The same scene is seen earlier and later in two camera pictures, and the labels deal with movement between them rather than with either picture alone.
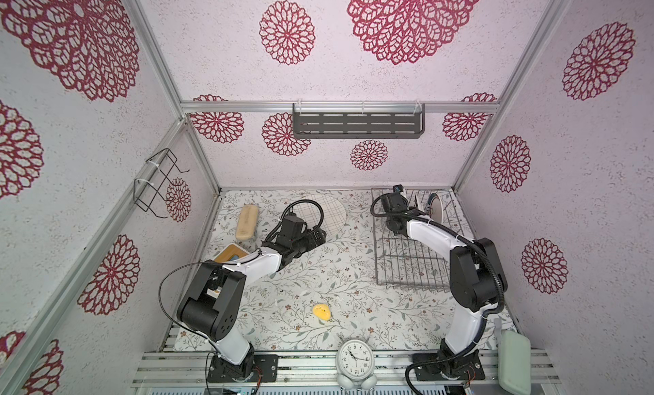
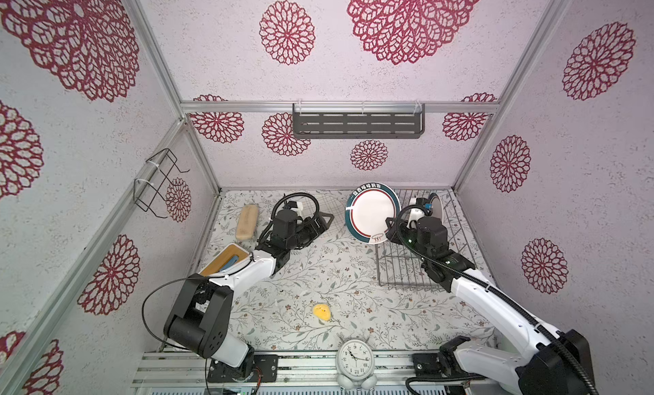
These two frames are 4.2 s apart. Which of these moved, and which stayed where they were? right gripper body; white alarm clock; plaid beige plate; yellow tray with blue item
Moved: right gripper body
Stayed: yellow tray with blue item; plaid beige plate; white alarm clock
